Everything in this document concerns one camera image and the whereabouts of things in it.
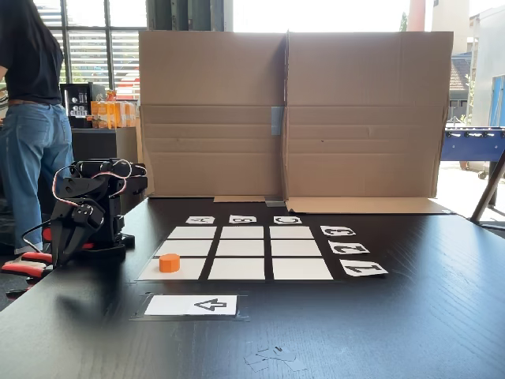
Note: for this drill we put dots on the paper sheet number 1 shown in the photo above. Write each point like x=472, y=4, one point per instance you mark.
x=363, y=268

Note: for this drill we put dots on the large brown cardboard box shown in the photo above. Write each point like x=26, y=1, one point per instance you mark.
x=209, y=79
x=367, y=79

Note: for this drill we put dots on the paper sheet letter A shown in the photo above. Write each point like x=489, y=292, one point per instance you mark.
x=200, y=220

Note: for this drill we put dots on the paper sheet letter C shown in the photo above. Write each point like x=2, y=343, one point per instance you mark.
x=287, y=220

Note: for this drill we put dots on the person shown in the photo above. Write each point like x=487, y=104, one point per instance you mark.
x=27, y=59

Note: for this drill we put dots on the clear tape scraps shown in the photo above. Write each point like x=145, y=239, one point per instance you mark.
x=286, y=355

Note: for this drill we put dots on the paper sheet number 3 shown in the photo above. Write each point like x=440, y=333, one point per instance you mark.
x=337, y=231

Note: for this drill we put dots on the blue foosball table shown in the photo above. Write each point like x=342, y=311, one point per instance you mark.
x=473, y=148

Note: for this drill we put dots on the paper sheet number 2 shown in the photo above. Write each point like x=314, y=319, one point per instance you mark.
x=349, y=248

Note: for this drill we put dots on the grey tape strip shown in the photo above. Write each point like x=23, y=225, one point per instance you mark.
x=277, y=120
x=275, y=203

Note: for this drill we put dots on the black glass-front cabinet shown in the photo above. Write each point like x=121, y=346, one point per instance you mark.
x=79, y=98

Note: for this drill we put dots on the black red clamp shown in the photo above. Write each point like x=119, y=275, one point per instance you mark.
x=31, y=270

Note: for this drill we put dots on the paper sheet letter B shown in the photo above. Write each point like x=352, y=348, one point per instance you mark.
x=242, y=219

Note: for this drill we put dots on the black counter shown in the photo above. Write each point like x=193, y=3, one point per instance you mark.
x=94, y=142

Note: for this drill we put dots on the white arrow paper sheet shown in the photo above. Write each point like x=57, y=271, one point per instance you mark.
x=169, y=306

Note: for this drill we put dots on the round orange token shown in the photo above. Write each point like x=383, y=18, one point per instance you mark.
x=169, y=263

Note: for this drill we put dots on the orange printed boxes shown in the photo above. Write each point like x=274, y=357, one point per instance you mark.
x=114, y=112

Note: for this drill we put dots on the slanted metal table leg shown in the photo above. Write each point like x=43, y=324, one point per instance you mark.
x=489, y=189

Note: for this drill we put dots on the white nine-square grid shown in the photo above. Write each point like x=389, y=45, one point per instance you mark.
x=240, y=248

